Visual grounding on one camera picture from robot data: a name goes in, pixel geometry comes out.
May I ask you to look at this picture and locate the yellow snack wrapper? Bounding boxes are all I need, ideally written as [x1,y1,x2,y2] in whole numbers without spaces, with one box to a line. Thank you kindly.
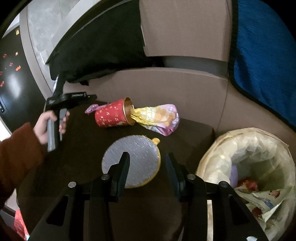
[131,104,180,136]

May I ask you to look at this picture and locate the black cloth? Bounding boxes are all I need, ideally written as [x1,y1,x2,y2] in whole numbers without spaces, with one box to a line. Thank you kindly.
[48,1,147,83]

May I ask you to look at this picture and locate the person's left hand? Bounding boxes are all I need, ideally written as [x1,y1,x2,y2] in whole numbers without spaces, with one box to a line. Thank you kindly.
[34,110,70,145]

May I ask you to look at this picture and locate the red soda can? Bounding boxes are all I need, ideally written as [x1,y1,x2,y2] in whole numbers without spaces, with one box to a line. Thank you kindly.
[237,178,259,191]

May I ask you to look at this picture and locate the red gold paper cup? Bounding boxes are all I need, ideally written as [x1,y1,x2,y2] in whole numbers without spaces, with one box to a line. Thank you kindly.
[95,97,135,128]

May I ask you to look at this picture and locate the pink cartoon milk carton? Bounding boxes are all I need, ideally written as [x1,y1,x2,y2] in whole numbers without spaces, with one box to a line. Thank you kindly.
[234,187,291,222]

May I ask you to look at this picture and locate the black refrigerator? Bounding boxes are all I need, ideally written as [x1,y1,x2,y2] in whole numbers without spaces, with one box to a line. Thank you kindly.
[0,27,45,132]

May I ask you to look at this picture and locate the round silver gold coaster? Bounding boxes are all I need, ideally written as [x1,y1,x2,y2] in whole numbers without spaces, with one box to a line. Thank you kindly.
[101,135,161,189]

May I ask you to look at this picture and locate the blue towel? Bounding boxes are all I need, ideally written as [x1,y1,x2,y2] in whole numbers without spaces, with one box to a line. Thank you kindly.
[228,1,295,131]

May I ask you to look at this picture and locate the red floor mat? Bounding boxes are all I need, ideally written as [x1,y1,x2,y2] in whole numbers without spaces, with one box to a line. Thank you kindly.
[14,209,30,241]

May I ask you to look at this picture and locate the person's left forearm red sleeve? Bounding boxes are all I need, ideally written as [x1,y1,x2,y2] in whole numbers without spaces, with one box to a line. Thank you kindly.
[0,123,43,208]

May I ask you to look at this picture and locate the pink plastic spoon package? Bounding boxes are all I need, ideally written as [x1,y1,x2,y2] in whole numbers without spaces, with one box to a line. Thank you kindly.
[85,104,106,114]

